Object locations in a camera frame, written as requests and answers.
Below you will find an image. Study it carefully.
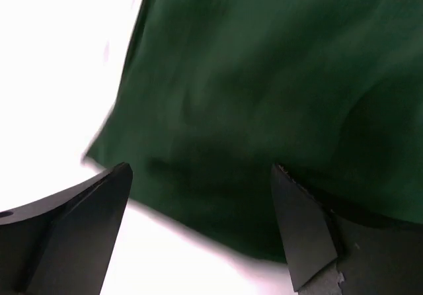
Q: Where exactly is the white green Charlie Brown shirt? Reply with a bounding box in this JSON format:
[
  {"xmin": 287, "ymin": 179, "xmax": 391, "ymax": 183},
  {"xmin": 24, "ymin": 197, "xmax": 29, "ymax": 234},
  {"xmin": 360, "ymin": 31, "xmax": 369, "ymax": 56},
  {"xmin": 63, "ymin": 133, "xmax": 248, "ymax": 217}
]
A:
[{"xmin": 87, "ymin": 0, "xmax": 422, "ymax": 262}]

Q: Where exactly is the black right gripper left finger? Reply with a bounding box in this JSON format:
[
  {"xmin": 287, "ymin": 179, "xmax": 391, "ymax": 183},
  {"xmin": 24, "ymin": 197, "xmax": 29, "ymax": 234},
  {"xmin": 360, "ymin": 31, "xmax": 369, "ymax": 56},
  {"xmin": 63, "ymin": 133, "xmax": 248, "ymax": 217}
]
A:
[{"xmin": 1, "ymin": 163, "xmax": 133, "ymax": 295}]

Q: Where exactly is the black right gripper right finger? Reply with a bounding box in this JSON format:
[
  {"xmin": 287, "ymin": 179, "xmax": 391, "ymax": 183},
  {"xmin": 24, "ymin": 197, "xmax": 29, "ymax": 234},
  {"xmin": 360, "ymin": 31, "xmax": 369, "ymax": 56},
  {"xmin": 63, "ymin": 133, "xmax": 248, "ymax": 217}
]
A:
[{"xmin": 271, "ymin": 165, "xmax": 422, "ymax": 295}]

